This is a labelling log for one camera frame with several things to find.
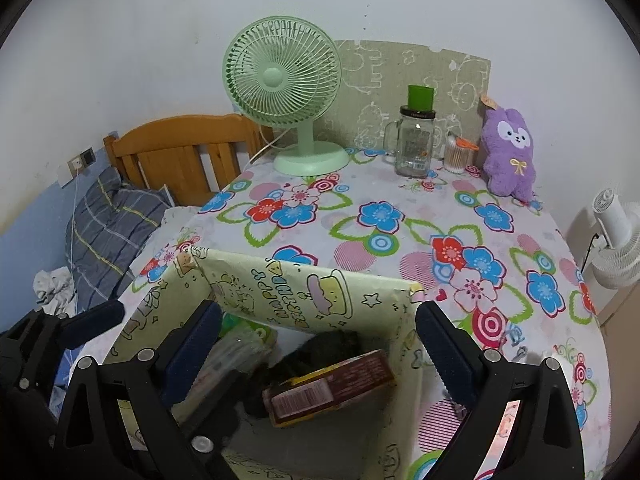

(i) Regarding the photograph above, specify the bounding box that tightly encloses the black soft object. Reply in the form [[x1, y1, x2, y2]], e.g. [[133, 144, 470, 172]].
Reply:
[[242, 330, 363, 419]]

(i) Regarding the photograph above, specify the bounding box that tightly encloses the white crumpled cloth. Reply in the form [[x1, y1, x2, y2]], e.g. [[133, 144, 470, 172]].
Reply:
[[32, 266, 77, 318]]

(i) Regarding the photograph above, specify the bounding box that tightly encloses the beige door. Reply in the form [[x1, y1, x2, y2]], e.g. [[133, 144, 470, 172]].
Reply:
[[600, 283, 639, 464]]

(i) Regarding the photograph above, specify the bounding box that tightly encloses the clear plastic pen pack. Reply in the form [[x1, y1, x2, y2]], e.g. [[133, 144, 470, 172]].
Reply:
[[171, 332, 271, 426]]

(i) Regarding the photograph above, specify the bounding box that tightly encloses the green tissue box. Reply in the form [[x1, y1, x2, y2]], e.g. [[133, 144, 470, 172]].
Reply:
[[218, 312, 278, 351]]

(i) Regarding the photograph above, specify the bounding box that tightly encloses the grey plaid pillow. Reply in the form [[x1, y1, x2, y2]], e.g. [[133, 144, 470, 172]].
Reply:
[[65, 167, 169, 313]]

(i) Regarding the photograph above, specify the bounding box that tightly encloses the yellow cartoon storage box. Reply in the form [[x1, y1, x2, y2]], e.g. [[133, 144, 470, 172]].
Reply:
[[105, 246, 423, 479]]

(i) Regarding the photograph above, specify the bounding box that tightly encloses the floral tablecloth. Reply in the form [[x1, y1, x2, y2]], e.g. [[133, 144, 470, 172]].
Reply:
[[85, 151, 611, 479]]

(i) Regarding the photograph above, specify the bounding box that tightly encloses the red brown snack box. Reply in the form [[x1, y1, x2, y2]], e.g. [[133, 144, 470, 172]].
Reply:
[[262, 350, 396, 428]]

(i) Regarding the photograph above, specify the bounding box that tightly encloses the white standing fan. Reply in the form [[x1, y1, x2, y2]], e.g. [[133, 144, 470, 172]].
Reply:
[[582, 188, 640, 290]]

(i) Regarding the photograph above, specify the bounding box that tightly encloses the purple plush bunny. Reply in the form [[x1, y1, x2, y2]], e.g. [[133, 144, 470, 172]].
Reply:
[[480, 107, 536, 203]]

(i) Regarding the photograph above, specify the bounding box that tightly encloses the toothpick jar orange lid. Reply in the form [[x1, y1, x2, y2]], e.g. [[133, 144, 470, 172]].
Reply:
[[442, 132, 480, 174]]

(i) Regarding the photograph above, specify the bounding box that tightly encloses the glass mason jar mug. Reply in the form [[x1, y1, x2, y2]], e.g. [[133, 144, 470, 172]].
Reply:
[[383, 105, 435, 179]]

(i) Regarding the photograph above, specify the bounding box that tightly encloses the green cup on jar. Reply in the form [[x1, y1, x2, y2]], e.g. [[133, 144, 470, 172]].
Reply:
[[407, 84, 435, 113]]

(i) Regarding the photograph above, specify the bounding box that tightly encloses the green desk fan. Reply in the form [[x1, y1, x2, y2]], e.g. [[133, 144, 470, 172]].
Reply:
[[222, 15, 348, 177]]

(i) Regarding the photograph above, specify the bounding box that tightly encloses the green patterned cardboard panel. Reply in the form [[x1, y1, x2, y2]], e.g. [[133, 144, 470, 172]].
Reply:
[[314, 39, 491, 157]]

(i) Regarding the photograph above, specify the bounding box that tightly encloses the wall power outlet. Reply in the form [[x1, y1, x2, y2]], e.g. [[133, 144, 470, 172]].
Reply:
[[67, 148, 96, 179]]

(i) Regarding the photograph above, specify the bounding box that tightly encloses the black fan power cable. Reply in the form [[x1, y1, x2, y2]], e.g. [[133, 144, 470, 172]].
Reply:
[[579, 231, 601, 271]]

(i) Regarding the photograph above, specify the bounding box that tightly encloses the white fan power cable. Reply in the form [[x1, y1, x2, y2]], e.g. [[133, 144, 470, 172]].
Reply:
[[247, 119, 296, 166]]

